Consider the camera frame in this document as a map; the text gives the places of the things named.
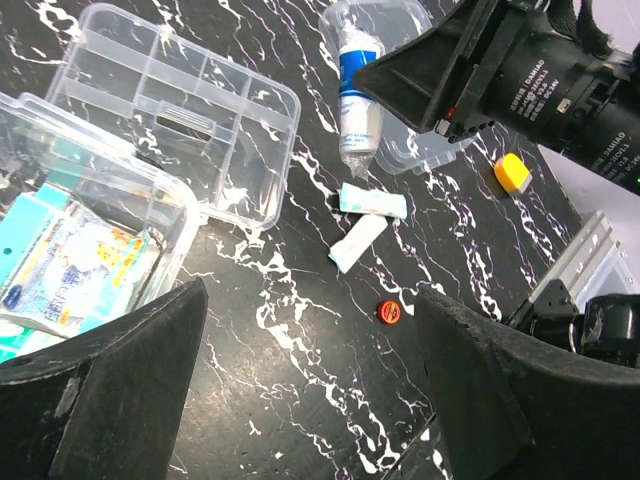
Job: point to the white paper leaflet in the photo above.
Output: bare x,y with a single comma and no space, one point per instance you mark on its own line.
347,251

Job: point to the clear box lid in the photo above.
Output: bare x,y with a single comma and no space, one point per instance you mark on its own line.
394,24

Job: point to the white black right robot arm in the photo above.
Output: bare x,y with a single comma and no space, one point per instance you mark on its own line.
541,68

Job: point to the small orange cap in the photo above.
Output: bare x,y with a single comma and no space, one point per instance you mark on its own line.
389,312

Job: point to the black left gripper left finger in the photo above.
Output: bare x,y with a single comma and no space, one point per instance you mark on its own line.
106,404

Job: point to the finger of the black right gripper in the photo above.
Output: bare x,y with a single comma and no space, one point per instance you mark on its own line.
435,82

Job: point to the yellow white small block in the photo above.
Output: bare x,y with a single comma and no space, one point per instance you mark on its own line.
512,174

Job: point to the clear divided organizer tray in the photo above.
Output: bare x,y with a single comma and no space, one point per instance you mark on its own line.
226,131

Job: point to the teal bandage packet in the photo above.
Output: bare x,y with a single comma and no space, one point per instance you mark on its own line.
64,269

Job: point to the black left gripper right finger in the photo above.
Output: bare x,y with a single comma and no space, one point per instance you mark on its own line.
513,406

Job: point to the clear medicine kit box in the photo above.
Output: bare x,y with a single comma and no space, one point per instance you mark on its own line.
42,144

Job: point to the white ointment tube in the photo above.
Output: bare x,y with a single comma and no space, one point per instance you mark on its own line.
360,115

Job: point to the teal white sachet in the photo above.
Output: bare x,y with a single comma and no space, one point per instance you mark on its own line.
353,199

